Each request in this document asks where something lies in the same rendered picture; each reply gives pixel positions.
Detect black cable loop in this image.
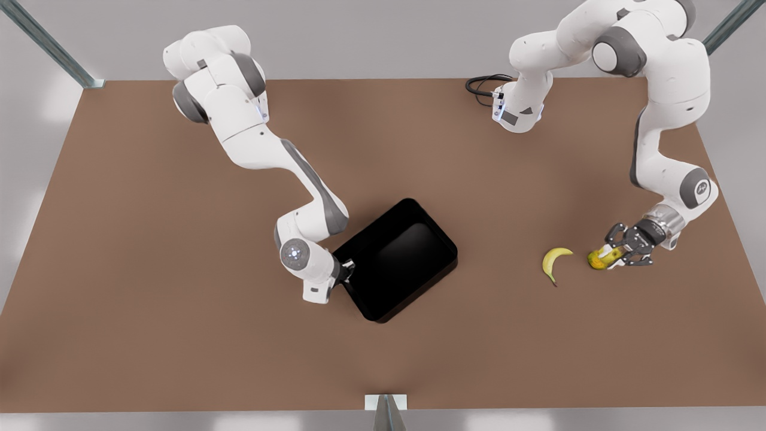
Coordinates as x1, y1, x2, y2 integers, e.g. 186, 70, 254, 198
466, 74, 516, 109

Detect silver frame post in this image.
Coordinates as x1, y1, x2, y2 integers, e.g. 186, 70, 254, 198
0, 0, 106, 90
364, 394, 408, 431
703, 0, 766, 56

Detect black rectangular storage box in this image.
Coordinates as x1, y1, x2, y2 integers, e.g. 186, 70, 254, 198
332, 198, 460, 324

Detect yellow-green apple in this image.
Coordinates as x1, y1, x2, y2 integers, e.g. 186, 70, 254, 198
587, 247, 624, 271

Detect yellow banana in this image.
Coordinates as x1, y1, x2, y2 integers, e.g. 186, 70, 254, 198
542, 247, 574, 287

